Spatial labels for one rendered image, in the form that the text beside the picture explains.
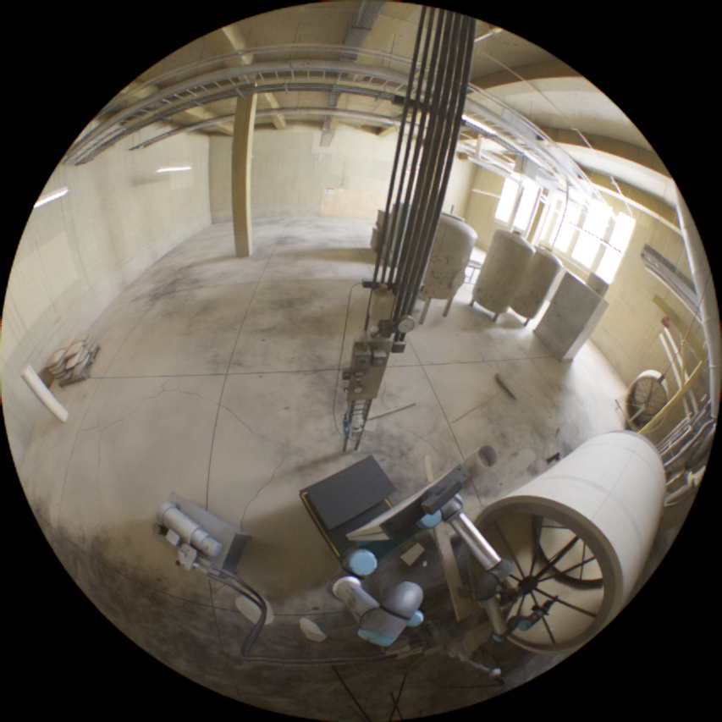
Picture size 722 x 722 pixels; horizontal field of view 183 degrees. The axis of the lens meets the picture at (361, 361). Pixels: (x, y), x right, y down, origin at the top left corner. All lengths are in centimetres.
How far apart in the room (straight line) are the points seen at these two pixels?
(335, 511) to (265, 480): 118
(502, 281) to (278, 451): 556
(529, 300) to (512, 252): 175
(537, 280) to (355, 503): 644
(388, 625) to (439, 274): 432
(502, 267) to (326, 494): 547
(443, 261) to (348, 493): 374
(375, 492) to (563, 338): 625
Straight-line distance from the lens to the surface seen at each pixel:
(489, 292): 592
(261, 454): 272
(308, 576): 250
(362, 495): 166
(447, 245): 411
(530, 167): 789
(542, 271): 675
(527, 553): 328
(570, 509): 163
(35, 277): 778
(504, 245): 572
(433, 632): 173
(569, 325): 688
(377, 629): 85
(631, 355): 1166
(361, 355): 124
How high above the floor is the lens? 245
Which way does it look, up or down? 44 degrees down
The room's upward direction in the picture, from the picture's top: 10 degrees clockwise
